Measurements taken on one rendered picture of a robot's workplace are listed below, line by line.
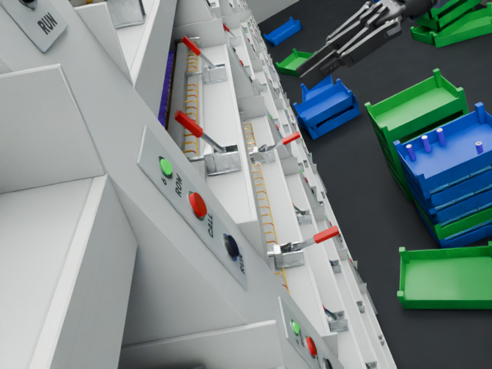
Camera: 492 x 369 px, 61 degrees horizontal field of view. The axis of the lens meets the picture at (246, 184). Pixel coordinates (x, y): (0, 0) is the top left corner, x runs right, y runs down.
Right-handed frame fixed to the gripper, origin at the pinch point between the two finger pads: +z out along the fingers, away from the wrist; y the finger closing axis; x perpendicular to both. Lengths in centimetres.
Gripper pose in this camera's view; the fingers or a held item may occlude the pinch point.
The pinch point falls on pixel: (317, 67)
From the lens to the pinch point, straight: 78.4
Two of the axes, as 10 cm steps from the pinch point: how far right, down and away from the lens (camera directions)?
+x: -6.2, -5.9, -5.1
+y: -0.9, -5.9, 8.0
